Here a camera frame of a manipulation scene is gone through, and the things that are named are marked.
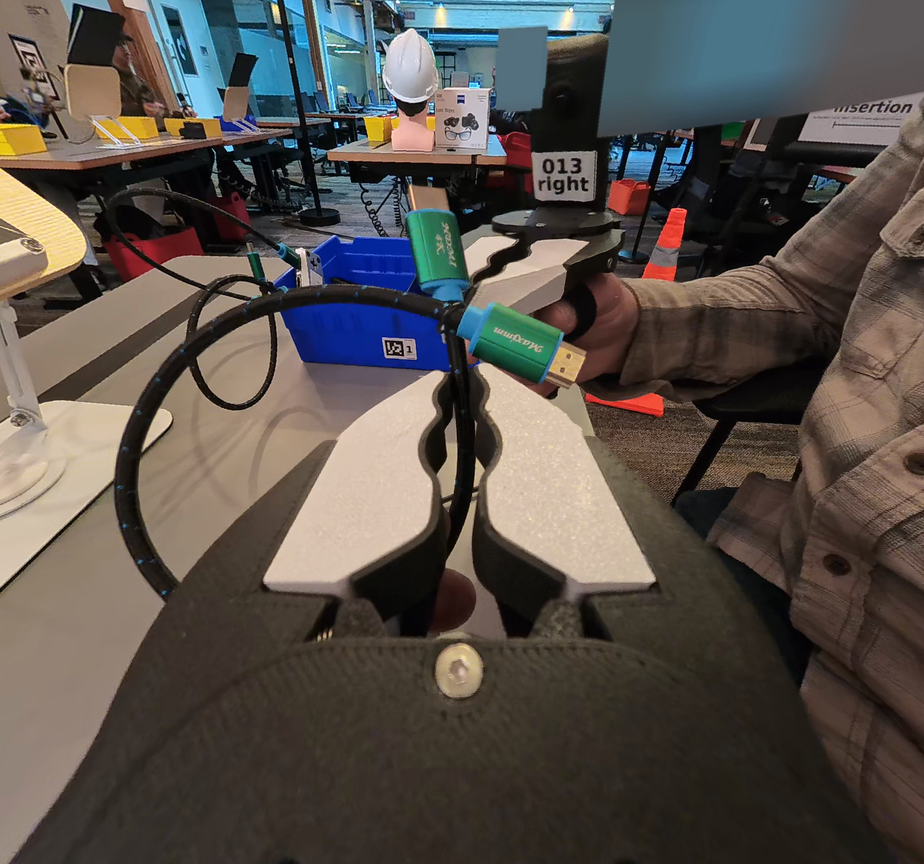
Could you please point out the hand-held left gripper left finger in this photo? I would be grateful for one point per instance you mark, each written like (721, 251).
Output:
(361, 518)

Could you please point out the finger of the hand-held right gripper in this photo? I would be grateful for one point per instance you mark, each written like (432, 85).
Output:
(546, 287)
(498, 258)

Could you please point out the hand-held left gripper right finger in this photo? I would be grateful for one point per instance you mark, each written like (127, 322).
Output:
(563, 518)

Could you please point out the person's right forearm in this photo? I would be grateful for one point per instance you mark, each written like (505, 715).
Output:
(722, 323)

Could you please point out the person's right hand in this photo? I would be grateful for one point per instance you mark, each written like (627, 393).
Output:
(614, 337)

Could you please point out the orange bin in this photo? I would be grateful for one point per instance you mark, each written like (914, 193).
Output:
(628, 197)

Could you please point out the white printed box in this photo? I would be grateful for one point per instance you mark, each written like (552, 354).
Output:
(462, 121)

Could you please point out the orange traffic cone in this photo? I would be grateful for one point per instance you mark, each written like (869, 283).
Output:
(664, 251)

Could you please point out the orange floor marker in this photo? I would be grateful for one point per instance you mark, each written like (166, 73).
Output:
(628, 402)

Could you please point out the pink mannequin head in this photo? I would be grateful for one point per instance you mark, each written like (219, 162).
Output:
(412, 128)

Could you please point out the wooden desk black legs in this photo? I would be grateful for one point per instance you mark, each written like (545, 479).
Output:
(376, 154)

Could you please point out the white hard hat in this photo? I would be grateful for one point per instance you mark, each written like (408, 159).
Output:
(410, 66)

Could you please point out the black floor pole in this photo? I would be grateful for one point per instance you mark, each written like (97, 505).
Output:
(296, 85)

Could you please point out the red bin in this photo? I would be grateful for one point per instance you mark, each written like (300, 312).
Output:
(227, 218)
(152, 251)

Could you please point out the white sign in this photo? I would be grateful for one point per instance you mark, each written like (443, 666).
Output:
(866, 121)

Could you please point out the long wooden desk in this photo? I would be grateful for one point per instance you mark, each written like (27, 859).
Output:
(130, 154)

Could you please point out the small yellow bin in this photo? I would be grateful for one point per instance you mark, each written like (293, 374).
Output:
(127, 128)

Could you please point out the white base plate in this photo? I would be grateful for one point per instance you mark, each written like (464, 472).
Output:
(87, 475)

